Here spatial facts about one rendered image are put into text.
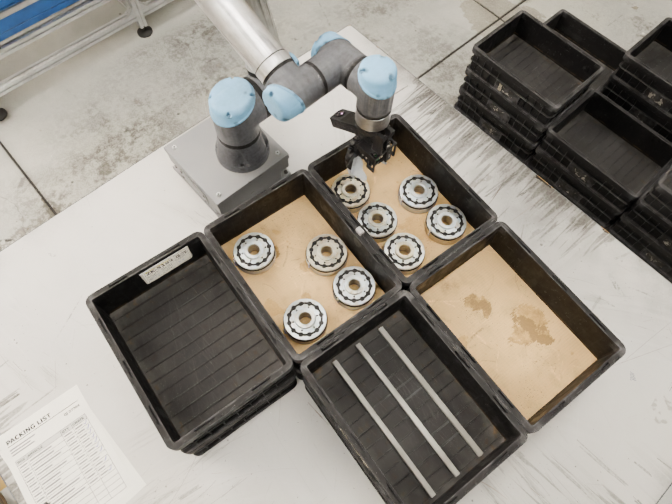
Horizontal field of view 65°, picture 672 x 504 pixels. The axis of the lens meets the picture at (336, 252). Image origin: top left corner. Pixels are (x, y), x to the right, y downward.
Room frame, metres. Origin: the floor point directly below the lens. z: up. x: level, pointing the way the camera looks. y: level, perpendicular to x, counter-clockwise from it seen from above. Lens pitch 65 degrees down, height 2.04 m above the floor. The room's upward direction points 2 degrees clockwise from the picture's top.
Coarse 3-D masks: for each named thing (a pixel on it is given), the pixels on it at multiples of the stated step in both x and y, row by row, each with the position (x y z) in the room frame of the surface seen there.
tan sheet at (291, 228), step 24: (288, 216) 0.65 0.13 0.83; (312, 216) 0.66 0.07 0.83; (288, 240) 0.58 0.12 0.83; (288, 264) 0.52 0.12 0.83; (360, 264) 0.53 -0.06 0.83; (264, 288) 0.45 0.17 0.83; (288, 288) 0.45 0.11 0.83; (312, 288) 0.46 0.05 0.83; (336, 312) 0.40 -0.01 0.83; (288, 336) 0.33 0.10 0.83
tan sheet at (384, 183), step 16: (400, 160) 0.85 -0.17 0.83; (336, 176) 0.78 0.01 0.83; (368, 176) 0.79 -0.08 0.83; (384, 176) 0.79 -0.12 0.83; (400, 176) 0.79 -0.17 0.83; (352, 192) 0.74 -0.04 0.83; (384, 192) 0.74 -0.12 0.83; (416, 192) 0.74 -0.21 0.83; (400, 208) 0.69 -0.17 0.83; (400, 224) 0.64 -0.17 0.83; (416, 224) 0.65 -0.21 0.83; (448, 224) 0.65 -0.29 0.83; (432, 240) 0.60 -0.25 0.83; (432, 256) 0.56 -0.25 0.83
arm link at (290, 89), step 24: (216, 0) 0.83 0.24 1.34; (240, 0) 0.84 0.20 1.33; (216, 24) 0.81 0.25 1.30; (240, 24) 0.79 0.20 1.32; (240, 48) 0.76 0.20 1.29; (264, 48) 0.76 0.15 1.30; (264, 72) 0.72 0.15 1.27; (288, 72) 0.72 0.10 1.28; (312, 72) 0.73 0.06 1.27; (264, 96) 0.69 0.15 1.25; (288, 96) 0.67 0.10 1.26; (312, 96) 0.70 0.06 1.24; (288, 120) 0.66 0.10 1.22
